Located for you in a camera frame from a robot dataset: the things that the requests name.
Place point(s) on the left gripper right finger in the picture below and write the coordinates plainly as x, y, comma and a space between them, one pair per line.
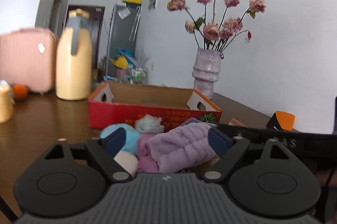
230, 151

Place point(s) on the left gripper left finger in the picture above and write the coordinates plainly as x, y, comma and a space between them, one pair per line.
101, 153

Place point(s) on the blue plush toy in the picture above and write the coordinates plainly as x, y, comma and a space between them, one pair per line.
132, 136

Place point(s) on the mauve towel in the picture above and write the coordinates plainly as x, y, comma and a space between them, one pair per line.
146, 163

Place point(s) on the red cardboard box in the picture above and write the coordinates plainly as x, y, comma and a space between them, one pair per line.
116, 102

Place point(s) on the orange black small box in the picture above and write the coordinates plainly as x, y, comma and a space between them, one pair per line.
281, 121

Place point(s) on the purple ceramic vase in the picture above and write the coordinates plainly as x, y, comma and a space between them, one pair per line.
206, 71

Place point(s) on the yellow thermos jug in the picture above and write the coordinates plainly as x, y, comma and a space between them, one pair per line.
74, 58

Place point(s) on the orange fruit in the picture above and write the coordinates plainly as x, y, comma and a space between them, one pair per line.
20, 92

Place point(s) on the yellow mug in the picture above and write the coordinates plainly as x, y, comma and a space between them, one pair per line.
6, 102

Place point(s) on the pink suitcase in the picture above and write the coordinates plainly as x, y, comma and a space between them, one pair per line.
28, 58

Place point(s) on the grey refrigerator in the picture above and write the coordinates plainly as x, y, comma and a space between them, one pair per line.
122, 34

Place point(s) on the dark brown door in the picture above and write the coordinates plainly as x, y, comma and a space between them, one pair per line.
95, 22

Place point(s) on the wire storage cart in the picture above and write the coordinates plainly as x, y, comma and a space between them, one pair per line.
137, 72

